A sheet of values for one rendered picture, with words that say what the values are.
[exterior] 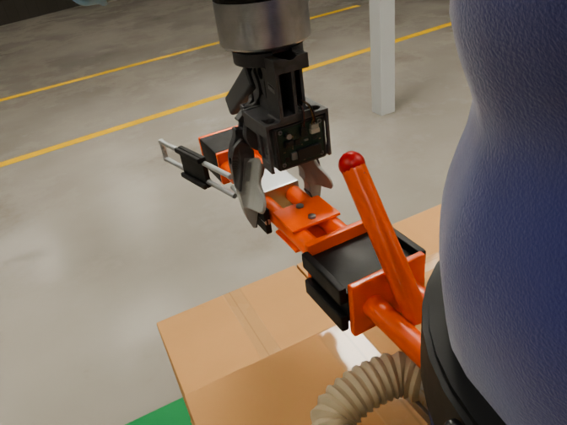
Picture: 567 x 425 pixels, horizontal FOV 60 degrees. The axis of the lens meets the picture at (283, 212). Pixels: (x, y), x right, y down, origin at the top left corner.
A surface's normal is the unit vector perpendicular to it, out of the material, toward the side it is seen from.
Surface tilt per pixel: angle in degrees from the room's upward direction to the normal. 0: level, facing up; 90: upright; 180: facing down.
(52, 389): 0
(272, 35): 90
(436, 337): 0
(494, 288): 84
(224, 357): 0
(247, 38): 90
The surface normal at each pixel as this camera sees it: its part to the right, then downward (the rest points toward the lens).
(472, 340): -0.94, 0.31
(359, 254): -0.12, -0.84
